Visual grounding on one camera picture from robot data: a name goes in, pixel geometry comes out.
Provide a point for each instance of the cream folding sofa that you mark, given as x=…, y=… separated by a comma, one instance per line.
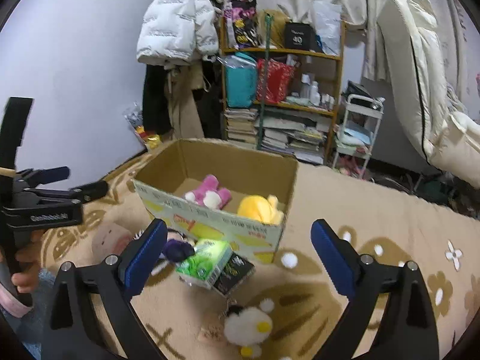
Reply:
x=412, y=63

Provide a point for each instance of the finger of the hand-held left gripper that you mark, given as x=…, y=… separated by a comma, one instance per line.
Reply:
x=92, y=190
x=56, y=174

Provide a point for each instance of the person's left hand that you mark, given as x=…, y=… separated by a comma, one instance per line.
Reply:
x=28, y=260

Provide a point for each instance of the pink shoes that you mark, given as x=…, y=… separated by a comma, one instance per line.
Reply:
x=352, y=167

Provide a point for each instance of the person's blue pants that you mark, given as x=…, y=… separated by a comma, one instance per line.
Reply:
x=22, y=332

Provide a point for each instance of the teal bag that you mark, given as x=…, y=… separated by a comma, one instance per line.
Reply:
x=240, y=86

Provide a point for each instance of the white-haired plush doll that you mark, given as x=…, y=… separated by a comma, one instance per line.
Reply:
x=180, y=249

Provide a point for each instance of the person's left forearm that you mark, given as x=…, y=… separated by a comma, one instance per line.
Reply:
x=13, y=302

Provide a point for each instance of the row of white bottles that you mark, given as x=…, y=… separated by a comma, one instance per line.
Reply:
x=315, y=92

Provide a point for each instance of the stack of flat magazines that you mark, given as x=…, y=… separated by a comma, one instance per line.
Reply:
x=292, y=138

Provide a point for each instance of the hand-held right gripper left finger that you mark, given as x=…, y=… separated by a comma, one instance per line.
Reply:
x=146, y=260

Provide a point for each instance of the wooden stick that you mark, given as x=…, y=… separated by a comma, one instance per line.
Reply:
x=5, y=171

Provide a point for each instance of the black coat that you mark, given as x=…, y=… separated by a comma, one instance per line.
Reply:
x=155, y=97

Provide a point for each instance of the white puffer jacket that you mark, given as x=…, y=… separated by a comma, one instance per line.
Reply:
x=172, y=18

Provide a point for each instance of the green pole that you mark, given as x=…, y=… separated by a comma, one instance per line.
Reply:
x=265, y=82

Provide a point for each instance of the red bag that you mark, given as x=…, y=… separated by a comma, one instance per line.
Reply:
x=275, y=82

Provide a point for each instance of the black item on cart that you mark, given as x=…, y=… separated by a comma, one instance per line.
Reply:
x=356, y=88

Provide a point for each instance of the beige coat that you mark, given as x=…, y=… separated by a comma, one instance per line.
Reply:
x=183, y=112

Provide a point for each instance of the black printed bag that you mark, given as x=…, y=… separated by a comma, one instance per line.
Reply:
x=243, y=26

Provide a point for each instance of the black packet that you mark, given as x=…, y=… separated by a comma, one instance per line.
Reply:
x=236, y=273

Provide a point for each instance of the white trolley cart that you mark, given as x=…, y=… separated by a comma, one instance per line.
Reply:
x=371, y=120

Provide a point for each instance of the beige patterned blanket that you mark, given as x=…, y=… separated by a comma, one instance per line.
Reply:
x=337, y=195

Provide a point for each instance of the plastic bag of yellow toys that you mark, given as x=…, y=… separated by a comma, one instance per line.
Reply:
x=148, y=138

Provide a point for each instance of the black box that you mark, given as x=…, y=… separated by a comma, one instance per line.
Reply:
x=298, y=37

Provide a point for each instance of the black hanging garment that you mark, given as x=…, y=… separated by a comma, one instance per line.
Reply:
x=212, y=101

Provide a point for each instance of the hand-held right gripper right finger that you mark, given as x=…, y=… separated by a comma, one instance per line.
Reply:
x=333, y=260

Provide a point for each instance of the white plastic bag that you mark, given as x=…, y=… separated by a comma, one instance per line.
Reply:
x=326, y=26

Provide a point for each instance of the white chick plush toy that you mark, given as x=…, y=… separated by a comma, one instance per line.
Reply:
x=243, y=326

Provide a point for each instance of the pink plush toy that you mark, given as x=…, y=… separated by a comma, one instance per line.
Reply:
x=210, y=189

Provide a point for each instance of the green white carton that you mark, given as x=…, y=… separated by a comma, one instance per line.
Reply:
x=202, y=260

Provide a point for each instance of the wooden shelf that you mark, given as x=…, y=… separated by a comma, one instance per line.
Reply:
x=300, y=53

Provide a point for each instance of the yellow plush toy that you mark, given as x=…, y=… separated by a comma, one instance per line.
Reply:
x=258, y=208

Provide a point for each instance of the stack of thick books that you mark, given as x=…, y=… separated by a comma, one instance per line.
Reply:
x=240, y=127

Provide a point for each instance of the printed cardboard box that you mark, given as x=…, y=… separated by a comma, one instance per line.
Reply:
x=232, y=225

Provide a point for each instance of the light blue folded cloths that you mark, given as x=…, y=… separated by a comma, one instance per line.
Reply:
x=352, y=137

